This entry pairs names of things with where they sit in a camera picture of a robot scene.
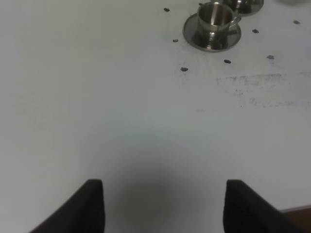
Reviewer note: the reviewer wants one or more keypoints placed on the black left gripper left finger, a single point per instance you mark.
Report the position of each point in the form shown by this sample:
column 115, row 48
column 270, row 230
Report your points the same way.
column 83, row 212

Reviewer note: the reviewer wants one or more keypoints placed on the front stainless steel saucer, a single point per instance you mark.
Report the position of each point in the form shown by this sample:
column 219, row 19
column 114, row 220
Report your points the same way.
column 209, row 44

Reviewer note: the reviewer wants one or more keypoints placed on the stainless steel teacup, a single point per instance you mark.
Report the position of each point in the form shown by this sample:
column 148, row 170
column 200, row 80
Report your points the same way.
column 233, row 4
column 215, row 17

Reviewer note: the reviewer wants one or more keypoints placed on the rear stainless steel teacup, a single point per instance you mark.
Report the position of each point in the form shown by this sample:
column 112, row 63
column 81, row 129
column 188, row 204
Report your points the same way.
column 233, row 4

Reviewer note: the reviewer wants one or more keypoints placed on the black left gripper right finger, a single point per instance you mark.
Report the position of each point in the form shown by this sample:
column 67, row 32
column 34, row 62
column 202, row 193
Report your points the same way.
column 245, row 211

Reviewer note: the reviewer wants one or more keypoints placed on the front stainless steel teacup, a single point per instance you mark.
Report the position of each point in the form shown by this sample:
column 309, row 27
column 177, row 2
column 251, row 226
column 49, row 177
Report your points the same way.
column 215, row 17

